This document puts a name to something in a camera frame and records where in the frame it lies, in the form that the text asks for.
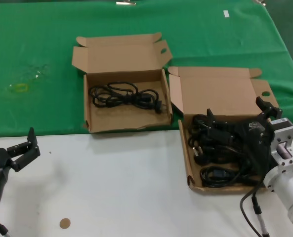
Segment cardboard box with oval hole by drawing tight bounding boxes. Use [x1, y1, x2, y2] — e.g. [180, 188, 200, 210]
[71, 32, 173, 134]

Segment cardboard box with round hole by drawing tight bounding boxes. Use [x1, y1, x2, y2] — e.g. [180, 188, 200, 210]
[167, 66, 279, 196]

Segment gray right arm cable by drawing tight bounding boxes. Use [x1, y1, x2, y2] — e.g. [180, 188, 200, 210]
[239, 184, 266, 237]

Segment green tablecloth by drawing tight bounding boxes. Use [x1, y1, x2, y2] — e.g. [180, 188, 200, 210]
[0, 0, 293, 138]

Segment round cardboard disc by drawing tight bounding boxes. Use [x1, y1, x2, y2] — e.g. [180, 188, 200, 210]
[59, 218, 71, 230]

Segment black power cable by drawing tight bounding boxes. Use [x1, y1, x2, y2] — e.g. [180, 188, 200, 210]
[200, 165, 260, 188]
[88, 82, 167, 115]
[191, 145, 226, 165]
[188, 114, 212, 146]

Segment cable with metal connector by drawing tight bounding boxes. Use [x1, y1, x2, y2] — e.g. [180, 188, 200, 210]
[251, 195, 270, 237]

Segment left arm connector cable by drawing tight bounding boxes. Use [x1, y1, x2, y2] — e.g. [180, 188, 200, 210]
[0, 218, 11, 237]

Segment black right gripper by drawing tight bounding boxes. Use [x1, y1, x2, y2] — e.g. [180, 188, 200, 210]
[206, 96, 283, 179]

